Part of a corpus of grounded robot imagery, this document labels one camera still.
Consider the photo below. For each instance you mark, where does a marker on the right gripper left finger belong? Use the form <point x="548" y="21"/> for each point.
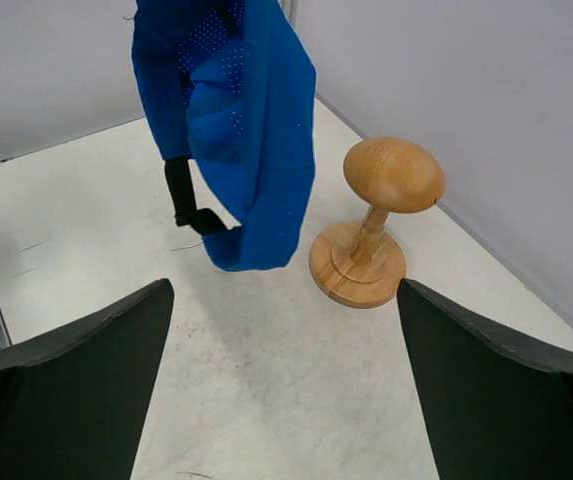
<point x="73" y="401"/>

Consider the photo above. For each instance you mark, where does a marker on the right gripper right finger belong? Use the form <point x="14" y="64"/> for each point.
<point x="496" y="403"/>

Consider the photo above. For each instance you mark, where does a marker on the wooden hat stand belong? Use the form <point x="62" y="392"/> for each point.
<point x="357" y="264"/>

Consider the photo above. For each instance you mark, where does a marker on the blue cap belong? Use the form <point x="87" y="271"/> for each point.
<point x="228" y="92"/>

